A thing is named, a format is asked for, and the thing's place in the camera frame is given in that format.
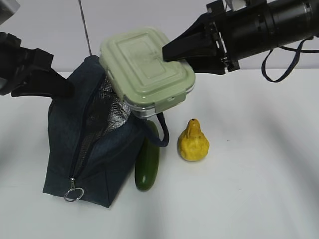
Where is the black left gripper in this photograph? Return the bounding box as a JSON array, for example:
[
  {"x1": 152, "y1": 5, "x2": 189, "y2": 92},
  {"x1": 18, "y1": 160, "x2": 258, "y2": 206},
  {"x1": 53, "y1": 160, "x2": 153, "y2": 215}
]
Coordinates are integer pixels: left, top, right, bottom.
[{"x1": 0, "y1": 32, "x2": 74, "y2": 98}]

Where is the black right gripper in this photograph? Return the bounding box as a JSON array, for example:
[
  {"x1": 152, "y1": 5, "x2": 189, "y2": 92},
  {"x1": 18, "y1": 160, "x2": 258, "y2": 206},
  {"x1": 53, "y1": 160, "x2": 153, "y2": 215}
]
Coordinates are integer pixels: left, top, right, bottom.
[{"x1": 162, "y1": 0, "x2": 240, "y2": 75}]

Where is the green lidded glass container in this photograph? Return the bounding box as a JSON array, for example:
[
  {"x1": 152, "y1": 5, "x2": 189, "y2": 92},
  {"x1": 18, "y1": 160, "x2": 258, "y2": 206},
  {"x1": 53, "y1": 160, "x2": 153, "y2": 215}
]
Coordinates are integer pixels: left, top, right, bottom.
[{"x1": 99, "y1": 27, "x2": 195, "y2": 119}]

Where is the dark blue lunch bag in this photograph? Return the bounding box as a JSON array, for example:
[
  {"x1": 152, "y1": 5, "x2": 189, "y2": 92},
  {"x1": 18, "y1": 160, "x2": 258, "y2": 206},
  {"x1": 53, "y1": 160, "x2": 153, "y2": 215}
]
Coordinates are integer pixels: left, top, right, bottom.
[{"x1": 43, "y1": 55, "x2": 169, "y2": 207}]

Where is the yellow pear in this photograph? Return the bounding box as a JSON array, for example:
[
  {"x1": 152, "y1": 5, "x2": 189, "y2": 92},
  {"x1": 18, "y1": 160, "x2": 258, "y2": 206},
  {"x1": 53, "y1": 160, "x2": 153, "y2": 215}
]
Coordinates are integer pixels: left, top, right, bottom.
[{"x1": 177, "y1": 118, "x2": 210, "y2": 162}]

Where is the green cucumber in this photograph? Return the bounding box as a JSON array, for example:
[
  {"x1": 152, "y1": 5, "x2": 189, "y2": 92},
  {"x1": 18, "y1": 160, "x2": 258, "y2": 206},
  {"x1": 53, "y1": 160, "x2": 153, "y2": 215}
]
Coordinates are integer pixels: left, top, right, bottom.
[{"x1": 134, "y1": 121, "x2": 160, "y2": 192}]

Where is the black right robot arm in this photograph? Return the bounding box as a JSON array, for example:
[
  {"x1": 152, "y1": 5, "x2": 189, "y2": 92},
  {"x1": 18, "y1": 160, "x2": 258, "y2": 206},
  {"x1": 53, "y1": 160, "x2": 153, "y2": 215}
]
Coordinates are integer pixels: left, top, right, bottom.
[{"x1": 162, "y1": 0, "x2": 319, "y2": 75}]

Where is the dark blue cable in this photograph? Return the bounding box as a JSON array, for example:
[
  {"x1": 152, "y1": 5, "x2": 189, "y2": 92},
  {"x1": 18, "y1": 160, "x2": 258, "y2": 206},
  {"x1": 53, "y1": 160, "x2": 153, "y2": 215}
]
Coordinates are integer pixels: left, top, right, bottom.
[{"x1": 261, "y1": 34, "x2": 319, "y2": 83}]

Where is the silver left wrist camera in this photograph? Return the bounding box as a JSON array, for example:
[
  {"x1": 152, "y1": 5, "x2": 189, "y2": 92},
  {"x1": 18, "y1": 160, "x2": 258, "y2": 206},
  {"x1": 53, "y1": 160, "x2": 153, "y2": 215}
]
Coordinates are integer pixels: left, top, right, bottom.
[{"x1": 0, "y1": 0, "x2": 20, "y2": 25}]

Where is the metal zipper key ring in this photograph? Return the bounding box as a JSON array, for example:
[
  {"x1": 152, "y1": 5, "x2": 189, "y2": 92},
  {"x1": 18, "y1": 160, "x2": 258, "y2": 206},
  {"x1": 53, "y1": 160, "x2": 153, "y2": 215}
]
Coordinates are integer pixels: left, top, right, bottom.
[{"x1": 64, "y1": 177, "x2": 85, "y2": 202}]

